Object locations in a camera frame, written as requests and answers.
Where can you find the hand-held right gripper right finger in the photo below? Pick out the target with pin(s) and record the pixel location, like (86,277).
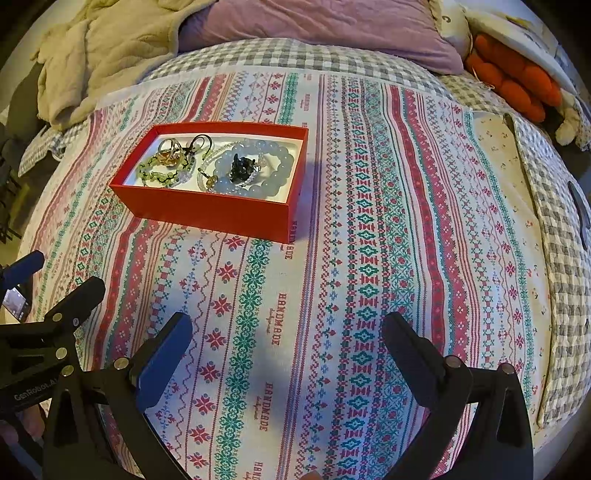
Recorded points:
(408,350)

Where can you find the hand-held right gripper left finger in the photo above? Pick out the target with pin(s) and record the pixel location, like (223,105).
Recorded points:
(166,360)

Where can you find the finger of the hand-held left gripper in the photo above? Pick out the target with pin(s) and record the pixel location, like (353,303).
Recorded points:
(25,265)
(85,295)

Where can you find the red cardboard box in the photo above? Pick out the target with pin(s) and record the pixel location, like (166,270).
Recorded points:
(207,212)

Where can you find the dark charm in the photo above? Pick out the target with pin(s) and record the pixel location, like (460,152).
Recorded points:
(242,168)

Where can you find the smartphone with lit screen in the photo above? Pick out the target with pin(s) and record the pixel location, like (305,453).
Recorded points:
(14,304)

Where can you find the dark furniture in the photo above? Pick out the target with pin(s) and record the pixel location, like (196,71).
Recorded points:
(9,184)

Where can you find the patterned knit-print blanket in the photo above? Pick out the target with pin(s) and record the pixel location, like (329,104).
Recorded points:
(369,254)

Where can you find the checked quilt with floral lining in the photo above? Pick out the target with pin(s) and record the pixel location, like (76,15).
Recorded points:
(563,286)

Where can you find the beige quilted blanket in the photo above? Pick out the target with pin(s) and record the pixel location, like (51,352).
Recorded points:
(115,46)

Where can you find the orange plush carrot bundle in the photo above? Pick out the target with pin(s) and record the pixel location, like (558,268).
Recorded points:
(517,78)

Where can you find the grey checked bed sheet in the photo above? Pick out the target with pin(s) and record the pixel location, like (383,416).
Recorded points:
(300,53)

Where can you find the cream plush toy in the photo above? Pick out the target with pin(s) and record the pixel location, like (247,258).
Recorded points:
(455,27)

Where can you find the purple pillow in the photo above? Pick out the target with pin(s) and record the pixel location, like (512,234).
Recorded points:
(323,27)

